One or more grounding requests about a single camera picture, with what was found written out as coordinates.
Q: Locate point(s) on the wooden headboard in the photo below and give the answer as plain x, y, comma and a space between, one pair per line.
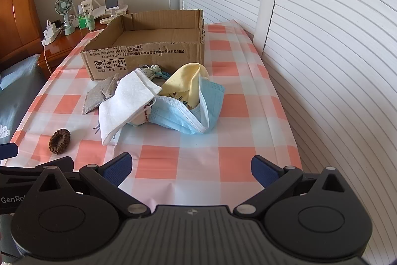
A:
17, 19

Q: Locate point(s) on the brown cardboard box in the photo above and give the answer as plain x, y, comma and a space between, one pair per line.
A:
145, 54

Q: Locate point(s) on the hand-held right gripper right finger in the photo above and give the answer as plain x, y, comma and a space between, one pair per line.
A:
265, 172

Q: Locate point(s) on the pink checked tablecloth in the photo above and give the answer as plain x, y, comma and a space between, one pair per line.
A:
192, 156

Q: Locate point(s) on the white power strip with charger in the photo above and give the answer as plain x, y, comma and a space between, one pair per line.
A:
51, 35

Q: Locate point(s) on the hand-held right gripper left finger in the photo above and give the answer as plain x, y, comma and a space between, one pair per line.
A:
118, 168

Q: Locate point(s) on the white cloth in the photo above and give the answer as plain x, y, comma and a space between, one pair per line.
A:
127, 100

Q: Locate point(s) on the grey phone stand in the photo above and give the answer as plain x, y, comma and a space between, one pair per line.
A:
110, 1

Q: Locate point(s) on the white tube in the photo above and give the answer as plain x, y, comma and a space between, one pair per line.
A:
90, 21

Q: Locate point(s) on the white router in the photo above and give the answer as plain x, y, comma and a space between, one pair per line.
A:
99, 11

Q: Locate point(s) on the blue and white plush toy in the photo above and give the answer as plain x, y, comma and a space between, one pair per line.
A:
139, 119

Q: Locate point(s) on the grey sachet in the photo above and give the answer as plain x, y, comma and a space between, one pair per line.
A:
93, 100

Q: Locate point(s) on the wooden nightstand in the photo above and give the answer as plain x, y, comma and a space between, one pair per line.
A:
66, 44

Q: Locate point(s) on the green bottle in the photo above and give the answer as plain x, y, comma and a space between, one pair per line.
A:
82, 22

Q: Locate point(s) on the white remote control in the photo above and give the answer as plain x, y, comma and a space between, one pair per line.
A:
108, 19

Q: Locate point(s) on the blue face mask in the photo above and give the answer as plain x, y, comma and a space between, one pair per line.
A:
183, 116

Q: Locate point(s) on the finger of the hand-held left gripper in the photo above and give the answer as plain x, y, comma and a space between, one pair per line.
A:
7, 151
60, 163

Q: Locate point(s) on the yellow cleaning cloth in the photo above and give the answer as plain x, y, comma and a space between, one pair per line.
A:
183, 81

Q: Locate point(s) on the floral fabric sachet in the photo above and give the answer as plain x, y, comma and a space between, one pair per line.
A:
153, 70

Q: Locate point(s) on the green desk fan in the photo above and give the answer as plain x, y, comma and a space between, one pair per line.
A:
64, 4

